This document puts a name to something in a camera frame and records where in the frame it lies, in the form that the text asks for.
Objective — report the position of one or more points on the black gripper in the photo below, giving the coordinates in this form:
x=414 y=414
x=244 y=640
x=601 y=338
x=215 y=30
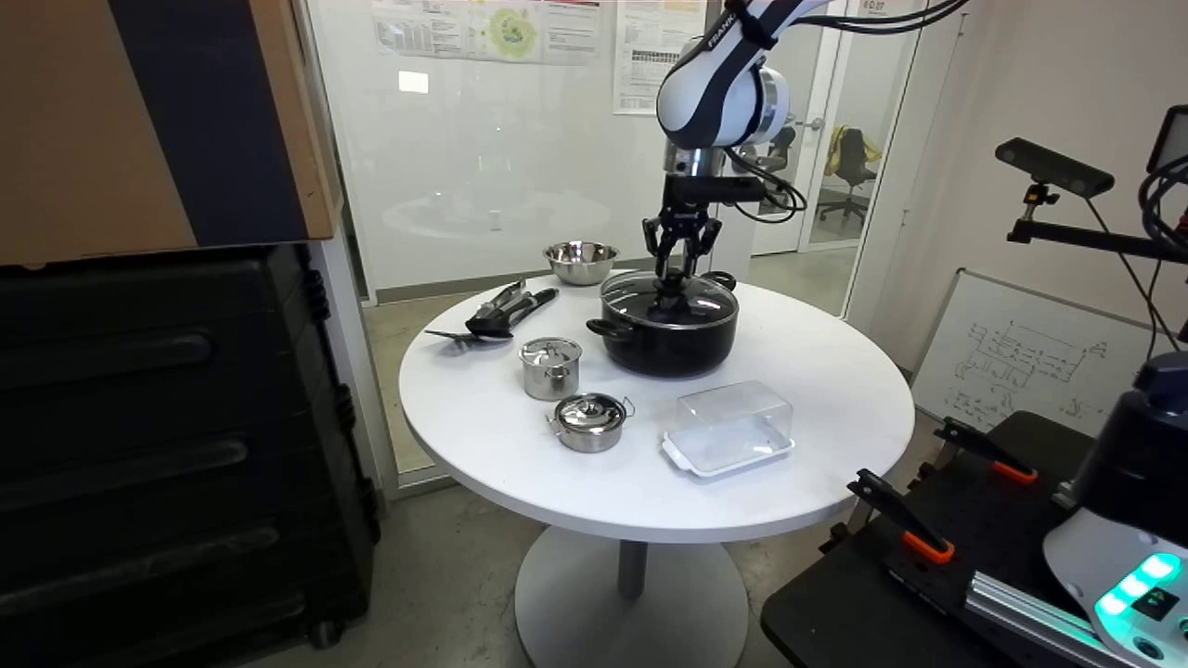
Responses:
x=690 y=207

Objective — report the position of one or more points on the glass lid with black knob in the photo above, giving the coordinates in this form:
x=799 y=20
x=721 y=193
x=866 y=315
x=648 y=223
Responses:
x=635 y=301

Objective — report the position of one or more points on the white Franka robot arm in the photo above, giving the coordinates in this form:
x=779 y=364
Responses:
x=711 y=97

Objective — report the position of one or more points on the large black pot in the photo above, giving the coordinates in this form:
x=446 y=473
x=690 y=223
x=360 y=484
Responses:
x=670 y=353

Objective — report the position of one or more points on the small steel pot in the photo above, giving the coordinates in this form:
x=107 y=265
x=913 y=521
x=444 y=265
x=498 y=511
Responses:
x=552 y=376

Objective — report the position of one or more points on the steel mixing bowl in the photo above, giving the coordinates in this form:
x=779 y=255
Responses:
x=579 y=261

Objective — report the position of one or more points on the clear plastic container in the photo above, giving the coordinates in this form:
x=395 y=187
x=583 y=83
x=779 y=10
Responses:
x=729 y=433

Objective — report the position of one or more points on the black kitchen tongs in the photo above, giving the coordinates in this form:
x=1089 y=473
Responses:
x=503 y=314

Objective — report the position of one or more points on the shallow steel pan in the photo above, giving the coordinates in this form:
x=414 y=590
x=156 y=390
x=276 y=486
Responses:
x=589 y=421

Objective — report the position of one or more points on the office chair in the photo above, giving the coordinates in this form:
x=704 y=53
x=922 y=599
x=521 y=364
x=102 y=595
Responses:
x=854 y=169

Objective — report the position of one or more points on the white text poster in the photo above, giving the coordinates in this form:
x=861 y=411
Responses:
x=644 y=57

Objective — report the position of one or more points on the silver slotted spatula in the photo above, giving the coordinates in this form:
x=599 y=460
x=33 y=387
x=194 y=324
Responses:
x=464 y=335

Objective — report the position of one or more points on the poster with green circle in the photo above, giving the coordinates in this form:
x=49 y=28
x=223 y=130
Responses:
x=496 y=28

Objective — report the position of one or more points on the small white paper note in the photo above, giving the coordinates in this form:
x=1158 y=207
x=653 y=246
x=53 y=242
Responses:
x=414 y=83

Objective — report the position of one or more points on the black clamp with orange tip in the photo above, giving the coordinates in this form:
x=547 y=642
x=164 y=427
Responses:
x=897 y=512
x=987 y=450

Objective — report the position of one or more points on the whiteboard with drawings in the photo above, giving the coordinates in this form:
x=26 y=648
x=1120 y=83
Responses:
x=1024 y=356

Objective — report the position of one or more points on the black perforated workbench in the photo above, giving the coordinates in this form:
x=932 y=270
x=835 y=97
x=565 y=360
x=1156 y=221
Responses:
x=840 y=616

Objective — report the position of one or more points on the large black hard case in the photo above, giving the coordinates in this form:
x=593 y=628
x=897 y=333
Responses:
x=151 y=433

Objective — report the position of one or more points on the brown cardboard box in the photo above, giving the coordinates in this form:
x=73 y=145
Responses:
x=75 y=124

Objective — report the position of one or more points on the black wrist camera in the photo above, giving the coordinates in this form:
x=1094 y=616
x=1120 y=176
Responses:
x=742 y=187

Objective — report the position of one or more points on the white table pedestal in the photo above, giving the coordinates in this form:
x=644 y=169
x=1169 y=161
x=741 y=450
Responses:
x=632 y=607

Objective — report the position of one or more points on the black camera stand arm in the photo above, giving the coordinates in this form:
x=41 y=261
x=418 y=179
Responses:
x=1089 y=236

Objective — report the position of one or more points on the aluminium rail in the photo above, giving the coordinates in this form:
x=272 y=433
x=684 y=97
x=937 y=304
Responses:
x=1013 y=614

